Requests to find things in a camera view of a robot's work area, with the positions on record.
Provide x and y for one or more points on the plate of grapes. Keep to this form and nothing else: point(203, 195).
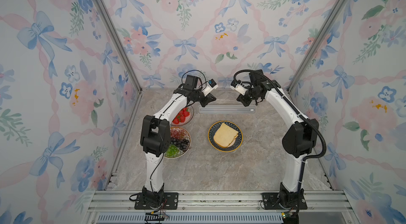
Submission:
point(180, 142)

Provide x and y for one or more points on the bread slices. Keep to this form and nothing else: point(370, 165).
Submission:
point(225, 135)

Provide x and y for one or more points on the aluminium front rail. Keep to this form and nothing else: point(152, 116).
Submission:
point(221, 207)

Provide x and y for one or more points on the blue yellow-rimmed plate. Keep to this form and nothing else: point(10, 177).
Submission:
point(231, 148)

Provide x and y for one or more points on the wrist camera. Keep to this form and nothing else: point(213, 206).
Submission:
point(237, 86)
point(211, 85)

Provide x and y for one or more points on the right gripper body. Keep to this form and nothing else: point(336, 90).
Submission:
point(250, 95)

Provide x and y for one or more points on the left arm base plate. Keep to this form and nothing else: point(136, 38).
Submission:
point(156, 201)

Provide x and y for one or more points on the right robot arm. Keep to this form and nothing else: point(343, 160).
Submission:
point(299, 140)

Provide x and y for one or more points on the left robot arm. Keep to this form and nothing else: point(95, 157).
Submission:
point(155, 137)

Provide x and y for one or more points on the cream plastic wrap dispenser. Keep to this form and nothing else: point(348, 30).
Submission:
point(226, 109)

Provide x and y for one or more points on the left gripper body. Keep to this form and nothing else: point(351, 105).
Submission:
point(197, 96)

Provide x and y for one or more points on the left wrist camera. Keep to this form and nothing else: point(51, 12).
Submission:
point(211, 85)

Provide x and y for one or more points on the glass bowl of strawberries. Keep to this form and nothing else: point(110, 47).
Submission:
point(183, 117)

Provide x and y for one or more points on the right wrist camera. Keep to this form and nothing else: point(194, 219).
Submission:
point(237, 86)

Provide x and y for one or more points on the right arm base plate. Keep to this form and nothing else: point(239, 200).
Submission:
point(275, 201)

